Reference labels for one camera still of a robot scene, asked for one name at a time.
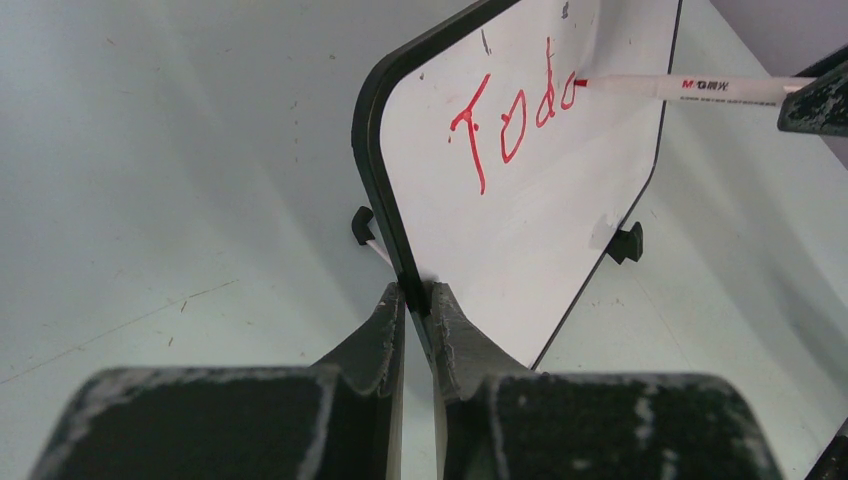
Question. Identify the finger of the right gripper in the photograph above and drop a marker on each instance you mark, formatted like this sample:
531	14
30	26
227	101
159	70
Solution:
826	64
819	108

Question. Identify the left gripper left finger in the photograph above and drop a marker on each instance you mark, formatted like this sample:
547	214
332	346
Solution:
339	418

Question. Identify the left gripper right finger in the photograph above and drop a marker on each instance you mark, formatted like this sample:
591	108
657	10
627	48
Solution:
496	419

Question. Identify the red whiteboard marker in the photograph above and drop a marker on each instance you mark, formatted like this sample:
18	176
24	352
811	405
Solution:
770	91

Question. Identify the white board black frame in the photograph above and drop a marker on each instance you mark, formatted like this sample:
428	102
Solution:
490	168

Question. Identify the black whiteboard marker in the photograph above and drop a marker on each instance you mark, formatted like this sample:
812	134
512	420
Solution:
832	463

